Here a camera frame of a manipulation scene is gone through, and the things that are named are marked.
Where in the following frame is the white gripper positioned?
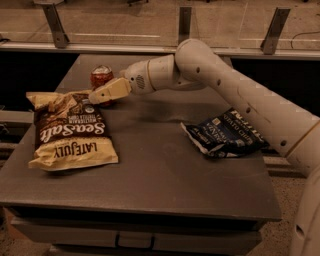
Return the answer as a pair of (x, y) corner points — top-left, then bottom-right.
(88, 55), (180, 104)

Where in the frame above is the red coke can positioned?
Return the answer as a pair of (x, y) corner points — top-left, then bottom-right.
(89, 64), (116, 108)

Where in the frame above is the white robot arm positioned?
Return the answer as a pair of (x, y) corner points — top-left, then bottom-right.
(89, 39), (320, 256)

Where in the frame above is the brown sea salt chip bag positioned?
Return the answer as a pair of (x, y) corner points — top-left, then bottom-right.
(26, 90), (118, 171)

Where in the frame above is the blue kettle chip bag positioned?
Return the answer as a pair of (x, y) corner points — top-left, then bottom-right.
(181, 108), (268, 159)

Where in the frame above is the grey drawer front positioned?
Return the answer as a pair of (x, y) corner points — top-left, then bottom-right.
(11, 217), (261, 256)

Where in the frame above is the glass railing panel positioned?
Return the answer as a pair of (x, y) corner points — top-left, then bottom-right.
(0, 0), (320, 49)

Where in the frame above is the left metal railing bracket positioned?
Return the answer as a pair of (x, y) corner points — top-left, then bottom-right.
(42, 3), (69, 49)

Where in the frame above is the right metal railing bracket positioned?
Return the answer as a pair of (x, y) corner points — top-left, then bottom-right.
(260, 7), (290, 55)

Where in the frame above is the black drawer handle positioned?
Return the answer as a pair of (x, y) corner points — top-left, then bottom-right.
(114, 232), (155, 250)

